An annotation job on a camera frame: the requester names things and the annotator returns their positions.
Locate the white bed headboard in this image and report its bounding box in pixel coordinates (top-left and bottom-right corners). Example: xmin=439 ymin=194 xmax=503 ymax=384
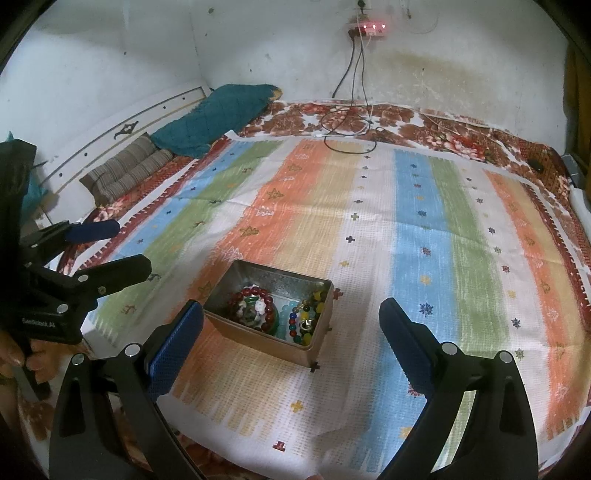
xmin=25 ymin=84 xmax=213 ymax=222

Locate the pastel stone bracelet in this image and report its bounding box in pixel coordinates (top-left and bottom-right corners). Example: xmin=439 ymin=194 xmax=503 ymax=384
xmin=238 ymin=295 xmax=273 ymax=326

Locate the thin black cable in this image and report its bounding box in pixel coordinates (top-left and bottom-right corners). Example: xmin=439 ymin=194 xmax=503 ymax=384
xmin=331 ymin=32 xmax=358 ymax=100

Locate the green bangle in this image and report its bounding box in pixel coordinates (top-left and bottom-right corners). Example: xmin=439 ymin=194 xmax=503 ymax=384
xmin=245 ymin=295 xmax=281 ymax=335

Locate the multicolour bead bracelet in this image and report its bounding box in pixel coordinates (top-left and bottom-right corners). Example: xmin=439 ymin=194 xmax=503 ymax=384
xmin=287 ymin=302 xmax=319 ymax=344

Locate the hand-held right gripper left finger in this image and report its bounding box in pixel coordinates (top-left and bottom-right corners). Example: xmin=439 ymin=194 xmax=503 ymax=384
xmin=48 ymin=300 xmax=206 ymax=480

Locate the power strip with red lights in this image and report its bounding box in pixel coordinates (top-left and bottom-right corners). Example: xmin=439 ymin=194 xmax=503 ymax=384
xmin=347 ymin=19 xmax=389 ymax=38

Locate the metal tin box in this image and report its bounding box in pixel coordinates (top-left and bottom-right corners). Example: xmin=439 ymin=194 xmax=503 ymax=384
xmin=203 ymin=259 xmax=334 ymax=367

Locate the striped printed mat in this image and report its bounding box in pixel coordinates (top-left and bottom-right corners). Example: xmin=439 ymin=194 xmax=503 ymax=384
xmin=81 ymin=136 xmax=591 ymax=480

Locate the person's left hand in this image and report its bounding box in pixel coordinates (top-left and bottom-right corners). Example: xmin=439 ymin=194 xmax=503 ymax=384
xmin=0 ymin=330 xmax=51 ymax=402

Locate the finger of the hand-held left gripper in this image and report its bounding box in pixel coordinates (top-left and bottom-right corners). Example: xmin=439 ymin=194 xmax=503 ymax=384
xmin=22 ymin=220 xmax=122 ymax=265
xmin=28 ymin=254 xmax=153 ymax=324

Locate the dark red bead bracelet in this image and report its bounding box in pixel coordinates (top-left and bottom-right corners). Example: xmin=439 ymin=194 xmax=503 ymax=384
xmin=226 ymin=286 xmax=278 ymax=334

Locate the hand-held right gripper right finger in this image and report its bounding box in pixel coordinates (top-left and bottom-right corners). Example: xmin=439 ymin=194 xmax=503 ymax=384
xmin=379 ymin=298 xmax=541 ymax=480

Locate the brown striped pillow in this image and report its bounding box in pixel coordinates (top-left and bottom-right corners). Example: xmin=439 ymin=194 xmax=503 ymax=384
xmin=79 ymin=133 xmax=174 ymax=206

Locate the yellow cloth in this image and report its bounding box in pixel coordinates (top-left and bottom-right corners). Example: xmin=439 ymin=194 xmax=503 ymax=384
xmin=564 ymin=44 xmax=591 ymax=155

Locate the teal cloth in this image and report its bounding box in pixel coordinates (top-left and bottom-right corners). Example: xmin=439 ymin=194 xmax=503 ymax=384
xmin=150 ymin=84 xmax=283 ymax=159
xmin=4 ymin=130 xmax=44 ymax=210

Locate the grey object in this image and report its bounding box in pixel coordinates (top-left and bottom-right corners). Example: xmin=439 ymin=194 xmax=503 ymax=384
xmin=561 ymin=154 xmax=583 ymax=188

